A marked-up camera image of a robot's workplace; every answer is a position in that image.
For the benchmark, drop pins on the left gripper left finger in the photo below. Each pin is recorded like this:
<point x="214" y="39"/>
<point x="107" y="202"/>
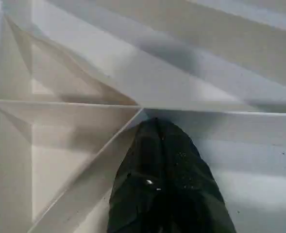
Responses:
<point x="135" y="194"/>

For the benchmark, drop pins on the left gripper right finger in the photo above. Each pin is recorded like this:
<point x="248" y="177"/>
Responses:
<point x="196" y="194"/>

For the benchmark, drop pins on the white plastic table top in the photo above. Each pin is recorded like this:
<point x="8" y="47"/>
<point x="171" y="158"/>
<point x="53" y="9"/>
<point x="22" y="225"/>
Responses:
<point x="60" y="73"/>

